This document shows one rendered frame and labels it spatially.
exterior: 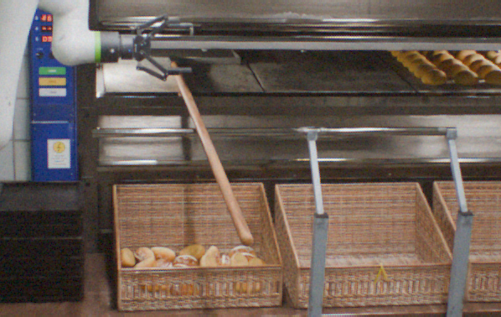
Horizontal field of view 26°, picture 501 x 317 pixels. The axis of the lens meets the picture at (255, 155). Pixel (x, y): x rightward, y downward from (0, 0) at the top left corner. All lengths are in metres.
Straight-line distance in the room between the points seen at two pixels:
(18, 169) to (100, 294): 0.56
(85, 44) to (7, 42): 0.47
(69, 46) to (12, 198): 0.73
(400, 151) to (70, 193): 1.23
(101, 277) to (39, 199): 0.38
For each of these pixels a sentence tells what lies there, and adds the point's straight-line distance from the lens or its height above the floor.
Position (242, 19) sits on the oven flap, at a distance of 3.84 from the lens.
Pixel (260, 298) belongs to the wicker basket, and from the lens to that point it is 3.72.
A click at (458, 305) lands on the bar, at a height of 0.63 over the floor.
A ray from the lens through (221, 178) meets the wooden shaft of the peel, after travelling 3.05.
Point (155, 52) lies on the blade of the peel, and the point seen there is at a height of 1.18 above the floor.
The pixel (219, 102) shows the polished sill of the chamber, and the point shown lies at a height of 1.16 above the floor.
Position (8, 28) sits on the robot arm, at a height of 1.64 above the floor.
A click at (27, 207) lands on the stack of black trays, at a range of 3.68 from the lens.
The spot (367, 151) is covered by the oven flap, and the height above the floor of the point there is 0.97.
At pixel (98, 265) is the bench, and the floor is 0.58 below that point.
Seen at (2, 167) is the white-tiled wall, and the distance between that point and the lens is 4.00.
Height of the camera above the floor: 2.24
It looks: 19 degrees down
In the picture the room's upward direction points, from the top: 3 degrees clockwise
